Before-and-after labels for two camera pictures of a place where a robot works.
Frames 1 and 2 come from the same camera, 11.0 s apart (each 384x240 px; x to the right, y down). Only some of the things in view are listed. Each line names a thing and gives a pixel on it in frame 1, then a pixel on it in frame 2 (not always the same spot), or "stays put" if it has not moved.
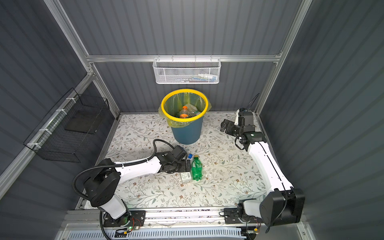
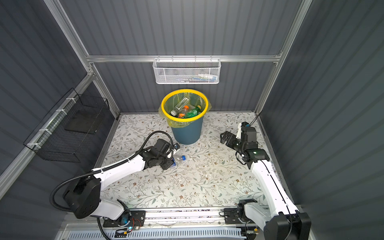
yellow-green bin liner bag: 174,103 stays put
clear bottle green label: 185,175 → 184,102
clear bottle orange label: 184,113 stays put
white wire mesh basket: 186,71 stays put
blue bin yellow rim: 192,134 stays put
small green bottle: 197,168 → 193,113
